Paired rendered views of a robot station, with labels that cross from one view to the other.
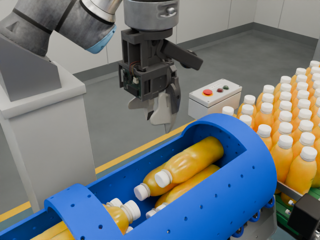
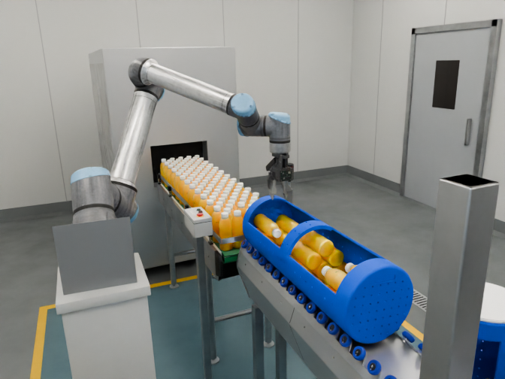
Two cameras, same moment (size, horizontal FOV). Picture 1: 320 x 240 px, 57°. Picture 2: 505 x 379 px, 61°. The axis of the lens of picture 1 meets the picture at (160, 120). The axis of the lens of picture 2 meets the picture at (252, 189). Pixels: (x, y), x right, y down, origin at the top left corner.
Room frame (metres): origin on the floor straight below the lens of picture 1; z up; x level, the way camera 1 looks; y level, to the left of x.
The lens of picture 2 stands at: (0.07, 1.79, 1.88)
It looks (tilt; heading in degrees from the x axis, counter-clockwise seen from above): 17 degrees down; 287
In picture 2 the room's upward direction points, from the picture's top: 2 degrees counter-clockwise
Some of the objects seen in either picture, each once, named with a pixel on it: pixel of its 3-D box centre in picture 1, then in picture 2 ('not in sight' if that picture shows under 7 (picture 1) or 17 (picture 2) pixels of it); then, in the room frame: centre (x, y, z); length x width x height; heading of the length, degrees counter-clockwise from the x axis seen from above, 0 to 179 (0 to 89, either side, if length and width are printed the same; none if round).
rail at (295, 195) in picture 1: (254, 169); (256, 234); (0.71, -0.31, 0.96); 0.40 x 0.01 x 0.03; 40
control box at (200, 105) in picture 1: (215, 100); (198, 221); (1.01, -0.22, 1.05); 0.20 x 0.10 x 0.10; 130
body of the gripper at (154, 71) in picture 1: (148, 60); (280, 166); (0.49, 0.02, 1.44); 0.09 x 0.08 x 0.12; 131
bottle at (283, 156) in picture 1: (277, 165); not in sight; (0.70, -0.38, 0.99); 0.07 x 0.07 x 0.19
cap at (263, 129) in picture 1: (264, 130); not in sight; (0.75, -0.33, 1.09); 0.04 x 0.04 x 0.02
